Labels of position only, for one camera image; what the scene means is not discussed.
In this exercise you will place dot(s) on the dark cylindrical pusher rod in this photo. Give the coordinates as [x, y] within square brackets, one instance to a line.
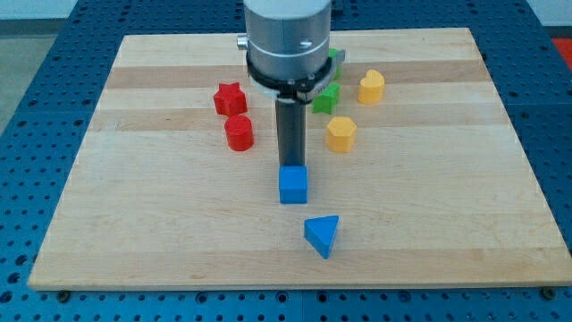
[291, 132]

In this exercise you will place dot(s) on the red cylinder block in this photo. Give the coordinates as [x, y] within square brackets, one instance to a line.
[239, 132]

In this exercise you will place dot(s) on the green block behind arm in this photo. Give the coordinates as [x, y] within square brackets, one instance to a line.
[337, 58]

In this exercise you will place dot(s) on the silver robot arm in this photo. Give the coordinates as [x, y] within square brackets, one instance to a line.
[287, 45]

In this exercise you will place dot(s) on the wooden board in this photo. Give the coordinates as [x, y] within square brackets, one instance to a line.
[437, 191]

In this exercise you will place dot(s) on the green star block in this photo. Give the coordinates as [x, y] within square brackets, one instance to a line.
[327, 100]

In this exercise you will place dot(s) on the yellow hexagon block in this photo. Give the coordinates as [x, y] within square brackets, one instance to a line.
[341, 134]

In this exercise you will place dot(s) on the red star block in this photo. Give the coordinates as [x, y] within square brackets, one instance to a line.
[230, 100]

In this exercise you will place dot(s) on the blue cube block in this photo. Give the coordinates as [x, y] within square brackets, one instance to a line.
[293, 184]

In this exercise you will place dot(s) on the blue triangle block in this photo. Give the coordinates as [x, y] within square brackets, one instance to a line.
[320, 233]

